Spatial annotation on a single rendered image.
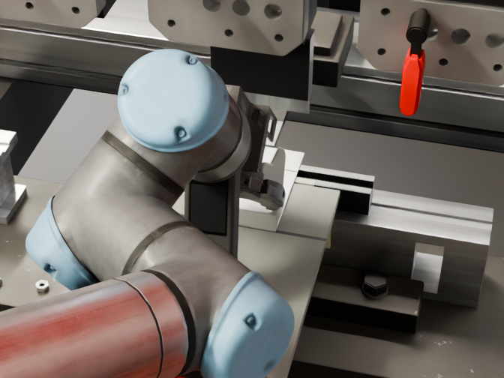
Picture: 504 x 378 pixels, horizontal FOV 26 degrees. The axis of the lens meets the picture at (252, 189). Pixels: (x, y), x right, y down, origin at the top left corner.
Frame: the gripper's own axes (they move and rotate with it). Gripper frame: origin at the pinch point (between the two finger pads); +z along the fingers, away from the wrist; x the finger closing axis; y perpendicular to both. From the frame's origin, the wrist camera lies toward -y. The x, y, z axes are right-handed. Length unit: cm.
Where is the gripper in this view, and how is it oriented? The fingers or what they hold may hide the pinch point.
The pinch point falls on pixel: (243, 201)
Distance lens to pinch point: 112.0
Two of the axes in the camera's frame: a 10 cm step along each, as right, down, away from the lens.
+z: 1.6, 1.7, 9.7
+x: -9.7, -1.5, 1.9
